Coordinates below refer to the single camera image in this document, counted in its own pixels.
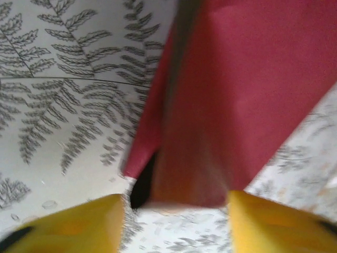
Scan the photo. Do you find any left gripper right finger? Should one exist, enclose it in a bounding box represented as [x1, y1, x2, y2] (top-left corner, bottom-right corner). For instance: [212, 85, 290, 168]
[226, 190, 337, 253]

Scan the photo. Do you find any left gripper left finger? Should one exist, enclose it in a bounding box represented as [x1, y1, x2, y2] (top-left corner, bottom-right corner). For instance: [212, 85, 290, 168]
[0, 193, 125, 253]

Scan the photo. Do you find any dark red wrapping paper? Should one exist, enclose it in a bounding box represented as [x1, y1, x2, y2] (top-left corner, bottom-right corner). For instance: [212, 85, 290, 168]
[122, 0, 337, 209]

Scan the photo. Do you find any floral print tablecloth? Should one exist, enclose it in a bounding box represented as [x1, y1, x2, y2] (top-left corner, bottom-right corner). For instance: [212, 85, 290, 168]
[0, 0, 337, 253]

